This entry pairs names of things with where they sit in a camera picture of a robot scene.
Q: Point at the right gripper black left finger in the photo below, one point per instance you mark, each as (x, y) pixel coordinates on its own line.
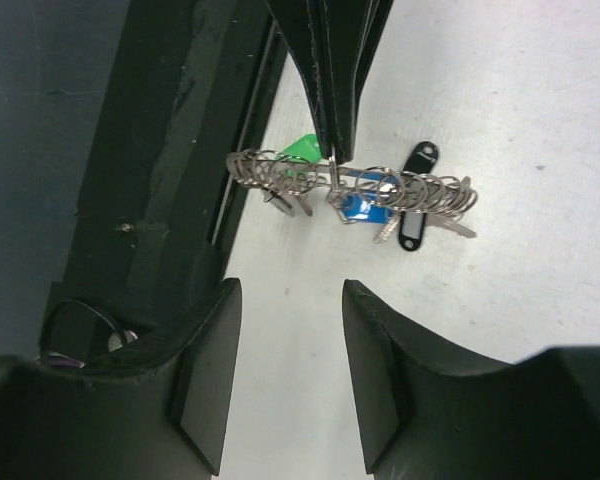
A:
(155, 409)

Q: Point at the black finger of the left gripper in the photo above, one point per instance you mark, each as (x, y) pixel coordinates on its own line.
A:
(351, 33)
(299, 25)

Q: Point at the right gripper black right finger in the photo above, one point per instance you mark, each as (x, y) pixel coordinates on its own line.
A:
(428, 408)

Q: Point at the large silver keyring disc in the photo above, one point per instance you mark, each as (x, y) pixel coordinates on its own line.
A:
(255, 169)

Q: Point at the green key tag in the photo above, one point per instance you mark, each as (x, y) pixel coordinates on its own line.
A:
(299, 158)

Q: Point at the blue key tag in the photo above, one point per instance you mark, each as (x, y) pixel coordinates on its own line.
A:
(354, 209)

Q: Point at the black tagged key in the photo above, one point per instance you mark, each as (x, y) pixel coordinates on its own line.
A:
(420, 196)

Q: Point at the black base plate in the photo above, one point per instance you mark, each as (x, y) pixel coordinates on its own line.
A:
(192, 81)

